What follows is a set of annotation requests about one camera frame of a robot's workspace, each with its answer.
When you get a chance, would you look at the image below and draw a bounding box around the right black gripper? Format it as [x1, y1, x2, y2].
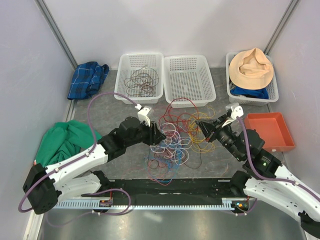
[195, 113, 243, 161]

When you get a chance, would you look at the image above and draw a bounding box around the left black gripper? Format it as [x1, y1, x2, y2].
[125, 118, 166, 147]

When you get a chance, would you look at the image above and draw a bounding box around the brown wire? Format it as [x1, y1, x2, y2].
[124, 65, 160, 98]

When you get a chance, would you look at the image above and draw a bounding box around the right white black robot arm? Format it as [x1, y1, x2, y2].
[196, 114, 320, 238]

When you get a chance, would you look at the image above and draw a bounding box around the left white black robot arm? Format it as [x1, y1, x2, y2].
[22, 117, 166, 215]

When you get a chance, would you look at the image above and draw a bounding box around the middle white plastic basket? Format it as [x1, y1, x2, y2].
[163, 54, 217, 109]

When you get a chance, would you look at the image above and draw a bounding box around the white plastic basket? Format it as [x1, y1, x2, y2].
[163, 54, 217, 109]
[225, 52, 279, 106]
[114, 52, 164, 105]

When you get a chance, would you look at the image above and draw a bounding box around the left white plastic basket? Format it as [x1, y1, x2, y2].
[114, 52, 164, 105]

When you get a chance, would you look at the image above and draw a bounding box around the orange plastic tray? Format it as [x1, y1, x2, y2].
[244, 112, 296, 153]

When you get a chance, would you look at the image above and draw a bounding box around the blue cloth in basket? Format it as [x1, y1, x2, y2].
[230, 85, 269, 100]

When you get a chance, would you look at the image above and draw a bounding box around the beige bucket hat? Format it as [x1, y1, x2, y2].
[229, 47, 274, 90]

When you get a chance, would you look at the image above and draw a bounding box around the right white plastic basket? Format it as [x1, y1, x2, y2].
[225, 52, 279, 106]

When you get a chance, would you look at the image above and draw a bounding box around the blue plaid cloth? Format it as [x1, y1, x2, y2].
[67, 61, 110, 100]

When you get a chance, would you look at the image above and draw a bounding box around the green cloth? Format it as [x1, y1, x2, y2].
[33, 120, 94, 167]

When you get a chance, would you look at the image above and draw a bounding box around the yellow wire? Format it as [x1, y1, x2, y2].
[187, 104, 216, 154]

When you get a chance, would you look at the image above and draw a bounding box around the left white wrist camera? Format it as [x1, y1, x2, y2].
[135, 104, 153, 127]

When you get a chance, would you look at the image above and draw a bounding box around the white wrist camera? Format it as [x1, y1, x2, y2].
[135, 104, 153, 127]
[222, 102, 244, 127]

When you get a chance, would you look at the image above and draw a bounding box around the white wire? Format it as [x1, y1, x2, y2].
[149, 121, 193, 163]

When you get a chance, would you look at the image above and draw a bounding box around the dark maroon wire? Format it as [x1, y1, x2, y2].
[144, 149, 202, 171]

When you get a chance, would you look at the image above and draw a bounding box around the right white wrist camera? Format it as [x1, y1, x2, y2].
[222, 102, 244, 127]

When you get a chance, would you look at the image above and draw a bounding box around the blue wire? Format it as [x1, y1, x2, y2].
[147, 129, 188, 186]

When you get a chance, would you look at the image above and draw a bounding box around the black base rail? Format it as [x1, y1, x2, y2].
[98, 178, 247, 205]

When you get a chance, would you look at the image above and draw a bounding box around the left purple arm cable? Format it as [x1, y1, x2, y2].
[17, 92, 140, 213]

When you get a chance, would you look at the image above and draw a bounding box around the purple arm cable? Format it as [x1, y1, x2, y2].
[17, 92, 140, 213]
[236, 116, 320, 198]

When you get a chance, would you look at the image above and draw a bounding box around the light blue cable duct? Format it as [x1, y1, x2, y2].
[53, 198, 236, 211]

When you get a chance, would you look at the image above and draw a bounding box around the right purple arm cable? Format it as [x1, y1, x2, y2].
[236, 116, 320, 198]

